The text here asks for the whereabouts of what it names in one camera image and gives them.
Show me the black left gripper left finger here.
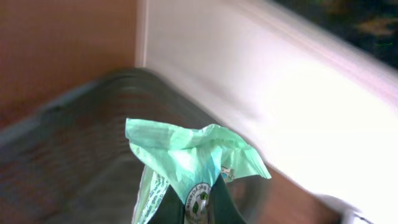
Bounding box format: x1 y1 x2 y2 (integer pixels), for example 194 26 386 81
148 186 185 224

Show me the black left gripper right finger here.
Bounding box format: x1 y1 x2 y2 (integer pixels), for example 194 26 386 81
208 175 246 224

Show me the green wipes pack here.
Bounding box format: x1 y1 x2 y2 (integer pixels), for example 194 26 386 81
126 119 271 224

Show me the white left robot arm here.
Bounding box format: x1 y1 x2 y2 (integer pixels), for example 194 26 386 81
136 0 397 223

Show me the grey plastic basket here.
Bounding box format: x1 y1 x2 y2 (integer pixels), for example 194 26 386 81
0 67 280 224

